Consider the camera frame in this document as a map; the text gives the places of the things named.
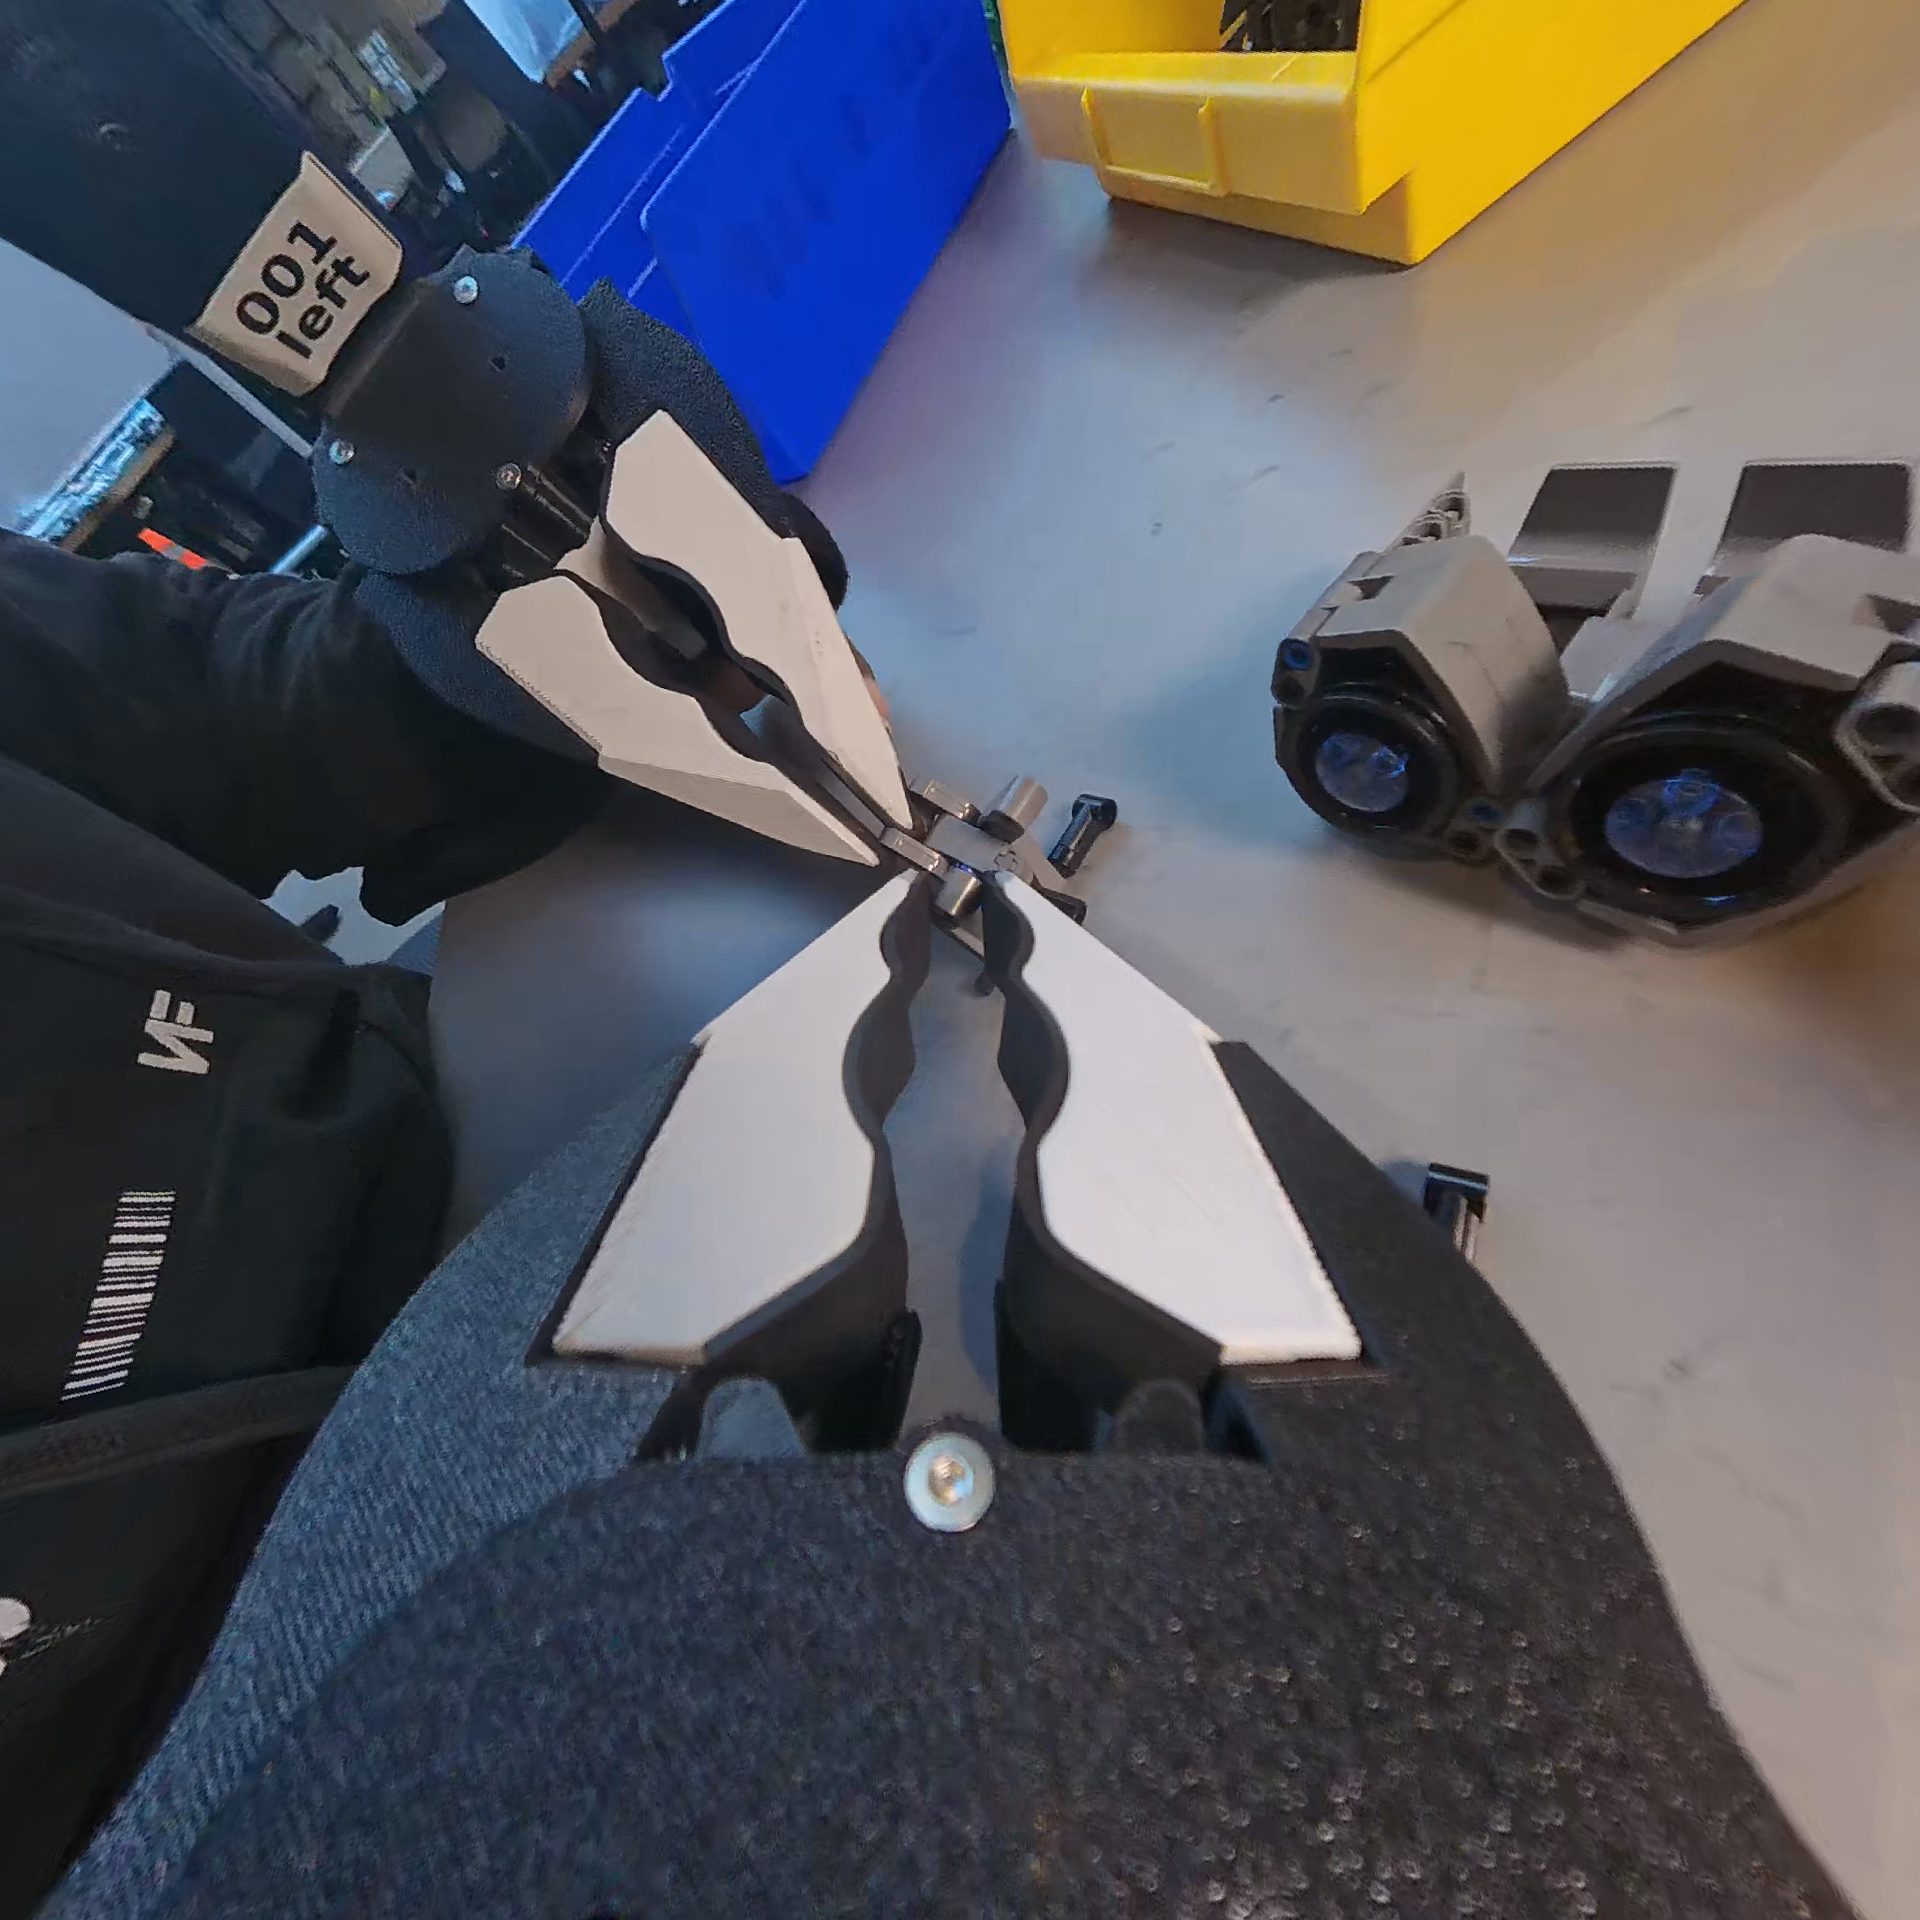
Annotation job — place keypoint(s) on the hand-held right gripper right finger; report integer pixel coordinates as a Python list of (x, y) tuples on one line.
[(1184, 1201)]

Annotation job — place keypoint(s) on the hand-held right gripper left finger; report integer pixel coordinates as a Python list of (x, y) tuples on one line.
[(734, 1201)]

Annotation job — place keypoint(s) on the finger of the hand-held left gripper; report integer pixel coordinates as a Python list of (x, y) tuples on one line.
[(630, 705), (721, 557)]

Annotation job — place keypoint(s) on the small black brick connector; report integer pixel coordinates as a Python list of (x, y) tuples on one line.
[(1453, 1195)]

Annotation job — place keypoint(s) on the black brick assembly coloured pins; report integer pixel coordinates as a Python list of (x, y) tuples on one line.
[(974, 857)]

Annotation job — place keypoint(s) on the grey desk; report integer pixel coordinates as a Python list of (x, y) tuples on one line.
[(1349, 1051)]

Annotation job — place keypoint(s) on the blue storage bin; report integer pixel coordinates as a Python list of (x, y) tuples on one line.
[(810, 225)]

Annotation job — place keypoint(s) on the large whiteboard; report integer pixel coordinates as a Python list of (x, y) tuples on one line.
[(77, 377)]

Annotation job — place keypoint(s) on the grey twin engine brick model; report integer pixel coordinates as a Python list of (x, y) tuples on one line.
[(1441, 645)]

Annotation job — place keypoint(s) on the yellow storage bin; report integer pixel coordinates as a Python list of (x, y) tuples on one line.
[(1349, 137)]

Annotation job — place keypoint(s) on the yellow toy bulldozer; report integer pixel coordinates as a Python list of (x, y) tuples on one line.
[(1290, 20)]

